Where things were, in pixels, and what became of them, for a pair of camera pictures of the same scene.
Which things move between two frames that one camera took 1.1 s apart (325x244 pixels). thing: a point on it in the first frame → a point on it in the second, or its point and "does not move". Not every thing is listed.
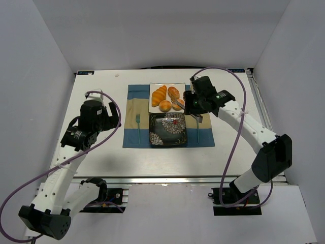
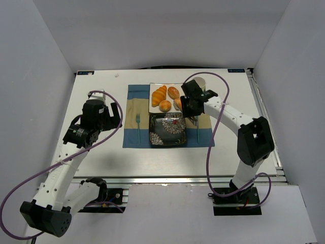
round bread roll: x=165 y=105 does not move
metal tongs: x=199 y=117 → x=193 y=119
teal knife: x=197 y=131 does not move
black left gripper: x=111 y=118 does not move
